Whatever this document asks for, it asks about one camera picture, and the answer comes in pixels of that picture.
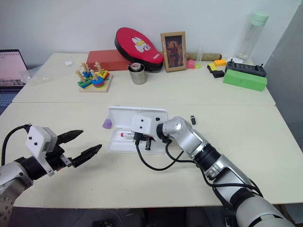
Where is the wooden framed portrait picture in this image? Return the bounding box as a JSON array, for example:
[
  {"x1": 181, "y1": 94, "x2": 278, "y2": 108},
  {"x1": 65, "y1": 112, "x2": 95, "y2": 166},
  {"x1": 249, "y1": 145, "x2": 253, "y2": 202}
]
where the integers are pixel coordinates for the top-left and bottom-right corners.
[{"x1": 160, "y1": 31, "x2": 188, "y2": 73}]

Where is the clear plastic tube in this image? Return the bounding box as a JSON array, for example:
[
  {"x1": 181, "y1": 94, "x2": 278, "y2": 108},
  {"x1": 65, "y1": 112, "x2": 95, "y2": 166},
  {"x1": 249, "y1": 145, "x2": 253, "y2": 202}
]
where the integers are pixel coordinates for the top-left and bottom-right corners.
[{"x1": 196, "y1": 45, "x2": 205, "y2": 66}]

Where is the stainless steel cup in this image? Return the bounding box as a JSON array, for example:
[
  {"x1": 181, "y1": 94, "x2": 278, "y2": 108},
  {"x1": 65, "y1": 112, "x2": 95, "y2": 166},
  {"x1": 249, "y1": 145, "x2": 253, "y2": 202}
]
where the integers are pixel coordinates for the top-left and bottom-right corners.
[{"x1": 127, "y1": 63, "x2": 148, "y2": 85}]

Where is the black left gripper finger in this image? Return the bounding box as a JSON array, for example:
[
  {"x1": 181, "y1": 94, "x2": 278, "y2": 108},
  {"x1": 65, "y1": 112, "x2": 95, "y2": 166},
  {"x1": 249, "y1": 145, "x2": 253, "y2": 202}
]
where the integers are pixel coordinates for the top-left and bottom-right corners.
[
  {"x1": 71, "y1": 144, "x2": 103, "y2": 169},
  {"x1": 57, "y1": 129, "x2": 84, "y2": 145}
]

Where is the dark blue mesh surface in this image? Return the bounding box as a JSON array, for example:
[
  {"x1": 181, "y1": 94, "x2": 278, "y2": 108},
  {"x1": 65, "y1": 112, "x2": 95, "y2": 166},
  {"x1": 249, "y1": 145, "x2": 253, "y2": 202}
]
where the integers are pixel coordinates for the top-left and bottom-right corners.
[{"x1": 0, "y1": 86, "x2": 21, "y2": 115}]

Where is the brown rolled mat cylinder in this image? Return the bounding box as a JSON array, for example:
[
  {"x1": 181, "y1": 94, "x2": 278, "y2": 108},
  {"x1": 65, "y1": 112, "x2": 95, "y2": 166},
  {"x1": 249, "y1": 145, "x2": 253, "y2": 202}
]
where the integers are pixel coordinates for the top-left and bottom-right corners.
[{"x1": 185, "y1": 52, "x2": 222, "y2": 61}]

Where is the clear plastic bag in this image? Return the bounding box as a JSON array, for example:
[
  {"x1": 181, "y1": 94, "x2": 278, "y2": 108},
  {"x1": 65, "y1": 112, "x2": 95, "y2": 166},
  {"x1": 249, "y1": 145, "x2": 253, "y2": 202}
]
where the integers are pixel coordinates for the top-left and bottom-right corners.
[{"x1": 18, "y1": 55, "x2": 74, "y2": 86}]

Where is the clear bottle with green lid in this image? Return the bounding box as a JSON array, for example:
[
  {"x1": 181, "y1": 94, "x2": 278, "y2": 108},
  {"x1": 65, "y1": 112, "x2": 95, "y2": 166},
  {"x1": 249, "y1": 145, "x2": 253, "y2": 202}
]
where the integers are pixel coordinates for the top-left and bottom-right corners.
[{"x1": 236, "y1": 10, "x2": 270, "y2": 60}]

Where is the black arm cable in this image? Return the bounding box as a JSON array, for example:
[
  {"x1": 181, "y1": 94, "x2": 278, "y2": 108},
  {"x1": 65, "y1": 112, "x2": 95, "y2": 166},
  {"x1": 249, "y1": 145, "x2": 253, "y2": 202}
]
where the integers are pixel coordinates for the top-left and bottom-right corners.
[
  {"x1": 0, "y1": 124, "x2": 32, "y2": 166},
  {"x1": 135, "y1": 140, "x2": 264, "y2": 199}
]

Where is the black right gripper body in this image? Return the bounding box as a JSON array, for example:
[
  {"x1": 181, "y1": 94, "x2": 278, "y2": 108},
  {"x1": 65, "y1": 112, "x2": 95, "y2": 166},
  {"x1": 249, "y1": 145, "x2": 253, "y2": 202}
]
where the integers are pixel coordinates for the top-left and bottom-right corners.
[{"x1": 132, "y1": 131, "x2": 157, "y2": 146}]

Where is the green foam block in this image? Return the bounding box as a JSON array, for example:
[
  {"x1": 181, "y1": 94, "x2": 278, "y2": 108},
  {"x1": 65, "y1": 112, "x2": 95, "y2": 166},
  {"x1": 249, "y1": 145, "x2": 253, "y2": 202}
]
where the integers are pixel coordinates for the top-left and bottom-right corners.
[{"x1": 223, "y1": 69, "x2": 268, "y2": 92}]

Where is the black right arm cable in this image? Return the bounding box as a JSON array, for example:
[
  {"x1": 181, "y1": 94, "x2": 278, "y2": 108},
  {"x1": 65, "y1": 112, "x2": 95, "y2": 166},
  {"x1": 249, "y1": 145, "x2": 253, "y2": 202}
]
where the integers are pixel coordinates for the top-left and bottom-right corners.
[{"x1": 135, "y1": 140, "x2": 264, "y2": 199}]

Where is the small purple eraser block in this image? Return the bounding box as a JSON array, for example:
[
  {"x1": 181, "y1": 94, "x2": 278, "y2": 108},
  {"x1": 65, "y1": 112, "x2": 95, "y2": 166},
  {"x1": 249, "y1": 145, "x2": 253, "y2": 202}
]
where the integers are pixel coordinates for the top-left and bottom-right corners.
[{"x1": 102, "y1": 118, "x2": 114, "y2": 130}]

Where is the wooden colourful shape stacking toy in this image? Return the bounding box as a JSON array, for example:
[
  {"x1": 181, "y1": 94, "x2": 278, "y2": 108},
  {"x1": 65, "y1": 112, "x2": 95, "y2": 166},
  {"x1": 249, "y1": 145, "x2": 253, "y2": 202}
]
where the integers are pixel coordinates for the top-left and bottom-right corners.
[{"x1": 75, "y1": 61, "x2": 114, "y2": 94}]

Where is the laptop screen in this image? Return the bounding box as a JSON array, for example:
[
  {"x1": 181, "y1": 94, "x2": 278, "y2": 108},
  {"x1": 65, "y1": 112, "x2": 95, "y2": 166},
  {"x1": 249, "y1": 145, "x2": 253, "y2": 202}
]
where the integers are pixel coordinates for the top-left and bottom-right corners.
[{"x1": 0, "y1": 49, "x2": 28, "y2": 87}]

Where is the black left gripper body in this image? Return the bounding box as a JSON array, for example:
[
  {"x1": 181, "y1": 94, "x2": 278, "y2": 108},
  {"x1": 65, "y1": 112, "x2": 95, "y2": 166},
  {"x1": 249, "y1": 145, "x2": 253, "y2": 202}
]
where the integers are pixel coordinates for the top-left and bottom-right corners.
[{"x1": 44, "y1": 138, "x2": 73, "y2": 171}]

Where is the red rectangular brick block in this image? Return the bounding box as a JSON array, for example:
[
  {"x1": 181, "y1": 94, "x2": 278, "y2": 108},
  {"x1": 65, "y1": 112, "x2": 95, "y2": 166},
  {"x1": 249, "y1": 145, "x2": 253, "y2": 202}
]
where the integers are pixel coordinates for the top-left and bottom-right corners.
[{"x1": 85, "y1": 49, "x2": 132, "y2": 72}]

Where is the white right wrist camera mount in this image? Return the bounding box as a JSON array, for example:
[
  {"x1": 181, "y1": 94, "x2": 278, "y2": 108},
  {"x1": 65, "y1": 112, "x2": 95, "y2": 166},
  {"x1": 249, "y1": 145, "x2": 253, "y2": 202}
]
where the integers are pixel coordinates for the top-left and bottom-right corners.
[{"x1": 131, "y1": 113, "x2": 159, "y2": 140}]

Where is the red black oval punch pad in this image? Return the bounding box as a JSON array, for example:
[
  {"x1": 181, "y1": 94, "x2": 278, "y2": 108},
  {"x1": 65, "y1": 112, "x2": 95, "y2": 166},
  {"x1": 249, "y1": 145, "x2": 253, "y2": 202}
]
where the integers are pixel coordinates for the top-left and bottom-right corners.
[{"x1": 114, "y1": 27, "x2": 165, "y2": 72}]

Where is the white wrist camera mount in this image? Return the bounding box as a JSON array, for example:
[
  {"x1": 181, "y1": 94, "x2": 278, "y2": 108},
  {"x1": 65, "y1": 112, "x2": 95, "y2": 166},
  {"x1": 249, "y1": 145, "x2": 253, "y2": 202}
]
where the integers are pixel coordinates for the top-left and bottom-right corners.
[
  {"x1": 131, "y1": 113, "x2": 159, "y2": 140},
  {"x1": 25, "y1": 125, "x2": 58, "y2": 177}
]

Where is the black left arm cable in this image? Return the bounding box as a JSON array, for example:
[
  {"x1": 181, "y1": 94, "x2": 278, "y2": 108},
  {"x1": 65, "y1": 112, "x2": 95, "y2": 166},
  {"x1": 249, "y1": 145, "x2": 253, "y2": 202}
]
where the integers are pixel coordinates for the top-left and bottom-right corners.
[{"x1": 0, "y1": 124, "x2": 32, "y2": 166}]

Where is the white plastic pencil case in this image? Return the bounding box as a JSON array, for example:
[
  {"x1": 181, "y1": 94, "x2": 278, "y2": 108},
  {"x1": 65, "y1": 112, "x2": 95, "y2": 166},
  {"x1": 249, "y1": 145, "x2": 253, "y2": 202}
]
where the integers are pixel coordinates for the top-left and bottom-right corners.
[{"x1": 107, "y1": 105, "x2": 169, "y2": 155}]

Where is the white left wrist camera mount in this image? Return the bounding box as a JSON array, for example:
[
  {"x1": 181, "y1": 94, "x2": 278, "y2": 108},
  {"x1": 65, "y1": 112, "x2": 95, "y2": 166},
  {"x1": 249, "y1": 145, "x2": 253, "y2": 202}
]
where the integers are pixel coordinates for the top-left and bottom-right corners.
[{"x1": 25, "y1": 125, "x2": 58, "y2": 177}]

